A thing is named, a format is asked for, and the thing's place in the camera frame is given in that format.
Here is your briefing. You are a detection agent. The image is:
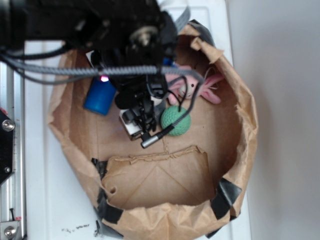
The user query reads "pink plush bunny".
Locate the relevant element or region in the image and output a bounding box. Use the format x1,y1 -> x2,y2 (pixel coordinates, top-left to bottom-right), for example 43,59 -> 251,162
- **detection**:
164,64 -> 225,106

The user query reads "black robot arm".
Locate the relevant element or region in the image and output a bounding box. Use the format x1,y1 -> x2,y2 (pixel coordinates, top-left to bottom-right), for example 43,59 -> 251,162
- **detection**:
0,0 -> 178,82

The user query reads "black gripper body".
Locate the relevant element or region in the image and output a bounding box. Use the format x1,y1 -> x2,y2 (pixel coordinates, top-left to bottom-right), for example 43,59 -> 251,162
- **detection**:
84,0 -> 178,77

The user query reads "brown paper bag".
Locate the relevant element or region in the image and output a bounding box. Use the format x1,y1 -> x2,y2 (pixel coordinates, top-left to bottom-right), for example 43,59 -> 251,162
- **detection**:
48,20 -> 259,240

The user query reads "aluminium extrusion rail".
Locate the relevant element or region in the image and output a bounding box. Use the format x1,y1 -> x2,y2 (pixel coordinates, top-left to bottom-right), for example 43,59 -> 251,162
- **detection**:
0,63 -> 27,240

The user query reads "blue plastic bottle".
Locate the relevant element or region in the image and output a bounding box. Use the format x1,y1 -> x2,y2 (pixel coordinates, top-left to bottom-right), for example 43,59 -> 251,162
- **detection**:
84,75 -> 116,116

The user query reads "grey braided cable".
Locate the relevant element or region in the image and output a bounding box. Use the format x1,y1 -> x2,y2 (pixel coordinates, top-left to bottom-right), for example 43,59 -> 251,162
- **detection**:
0,53 -> 201,85

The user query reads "green dimpled ball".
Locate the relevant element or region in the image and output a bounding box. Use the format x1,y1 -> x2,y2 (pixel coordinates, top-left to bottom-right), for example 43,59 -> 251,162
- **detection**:
160,105 -> 192,137

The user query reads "black octagonal mount plate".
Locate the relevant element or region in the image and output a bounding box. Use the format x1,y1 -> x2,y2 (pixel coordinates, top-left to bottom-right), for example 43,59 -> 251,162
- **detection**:
0,107 -> 15,186

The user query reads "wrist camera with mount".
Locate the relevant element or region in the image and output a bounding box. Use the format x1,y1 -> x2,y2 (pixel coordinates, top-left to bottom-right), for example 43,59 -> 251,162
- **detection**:
115,88 -> 175,149

